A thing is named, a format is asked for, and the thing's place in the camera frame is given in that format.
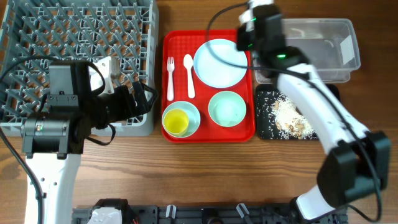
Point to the black waste tray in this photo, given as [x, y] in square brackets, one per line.
[264, 121]

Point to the brown food scraps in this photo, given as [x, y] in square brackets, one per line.
[287, 119]

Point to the white rice pile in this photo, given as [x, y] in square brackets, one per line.
[287, 115]

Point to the white plastic fork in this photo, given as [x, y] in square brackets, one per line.
[170, 85]

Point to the light blue plate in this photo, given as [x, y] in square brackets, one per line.
[217, 74]

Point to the grey dishwasher rack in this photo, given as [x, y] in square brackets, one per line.
[32, 31]

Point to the red plastic tray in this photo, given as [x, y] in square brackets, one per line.
[177, 44]

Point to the mint green bowl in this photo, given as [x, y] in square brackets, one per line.
[227, 109]

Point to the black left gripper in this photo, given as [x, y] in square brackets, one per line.
[142, 107]

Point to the clear plastic bin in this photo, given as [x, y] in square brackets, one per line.
[330, 44]

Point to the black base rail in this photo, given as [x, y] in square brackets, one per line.
[278, 213]

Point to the white plastic spoon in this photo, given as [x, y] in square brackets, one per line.
[188, 64]

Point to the light blue bowl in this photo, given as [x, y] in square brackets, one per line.
[193, 114]

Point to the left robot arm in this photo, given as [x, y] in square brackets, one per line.
[53, 141]

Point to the yellow plastic cup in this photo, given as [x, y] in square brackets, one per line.
[176, 122]

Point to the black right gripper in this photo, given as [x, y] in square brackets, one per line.
[244, 42]

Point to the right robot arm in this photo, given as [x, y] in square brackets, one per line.
[357, 159]

